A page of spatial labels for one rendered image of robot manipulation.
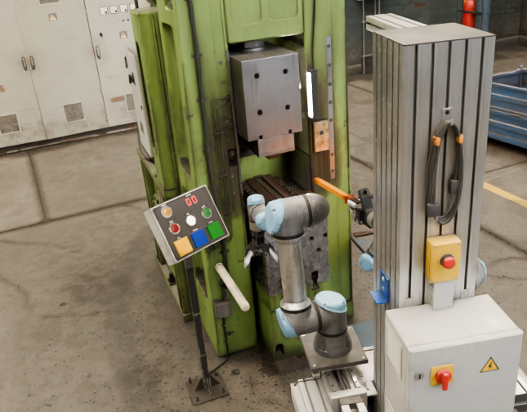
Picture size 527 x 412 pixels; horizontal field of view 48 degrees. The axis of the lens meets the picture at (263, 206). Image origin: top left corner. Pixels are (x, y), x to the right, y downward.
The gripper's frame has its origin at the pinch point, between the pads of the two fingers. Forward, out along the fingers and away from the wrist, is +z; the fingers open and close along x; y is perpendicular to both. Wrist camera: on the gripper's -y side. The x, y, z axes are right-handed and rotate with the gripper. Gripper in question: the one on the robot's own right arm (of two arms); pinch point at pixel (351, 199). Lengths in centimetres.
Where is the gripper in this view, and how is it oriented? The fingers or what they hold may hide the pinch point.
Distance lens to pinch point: 285.8
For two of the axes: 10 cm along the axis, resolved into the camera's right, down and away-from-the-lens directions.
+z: -3.6, -3.3, 8.7
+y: 1.1, 9.1, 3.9
